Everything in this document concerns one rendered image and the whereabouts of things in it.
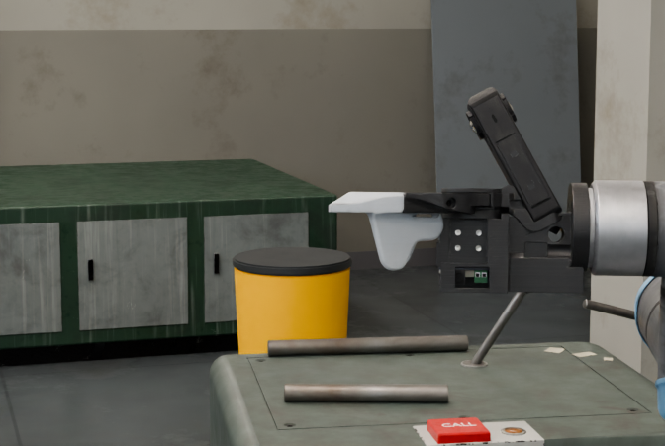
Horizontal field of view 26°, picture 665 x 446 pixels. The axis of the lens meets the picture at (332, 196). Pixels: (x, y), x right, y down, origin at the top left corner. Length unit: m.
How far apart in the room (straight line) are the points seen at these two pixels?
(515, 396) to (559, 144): 7.92
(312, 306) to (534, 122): 4.42
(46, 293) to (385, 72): 3.34
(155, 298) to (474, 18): 3.34
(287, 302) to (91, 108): 3.93
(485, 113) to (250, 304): 4.41
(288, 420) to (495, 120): 0.66
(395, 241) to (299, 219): 6.21
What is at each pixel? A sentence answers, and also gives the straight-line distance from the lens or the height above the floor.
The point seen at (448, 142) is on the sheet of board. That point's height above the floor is 0.86.
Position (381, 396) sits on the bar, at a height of 1.27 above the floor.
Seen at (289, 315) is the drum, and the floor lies 0.58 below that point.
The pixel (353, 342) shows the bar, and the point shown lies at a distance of 2.00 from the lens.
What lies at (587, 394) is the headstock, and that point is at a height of 1.26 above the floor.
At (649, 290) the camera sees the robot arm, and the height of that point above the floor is 1.49.
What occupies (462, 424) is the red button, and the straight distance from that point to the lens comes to 1.65.
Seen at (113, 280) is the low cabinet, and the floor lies 0.41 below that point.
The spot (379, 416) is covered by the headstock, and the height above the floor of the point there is 1.25.
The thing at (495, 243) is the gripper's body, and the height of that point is 1.55.
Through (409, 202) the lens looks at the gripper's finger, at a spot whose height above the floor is 1.59.
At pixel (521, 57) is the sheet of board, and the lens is 9.62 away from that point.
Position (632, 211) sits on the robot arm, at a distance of 1.12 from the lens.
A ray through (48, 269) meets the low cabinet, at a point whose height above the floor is 0.48.
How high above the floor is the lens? 1.73
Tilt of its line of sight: 7 degrees down
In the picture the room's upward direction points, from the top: straight up
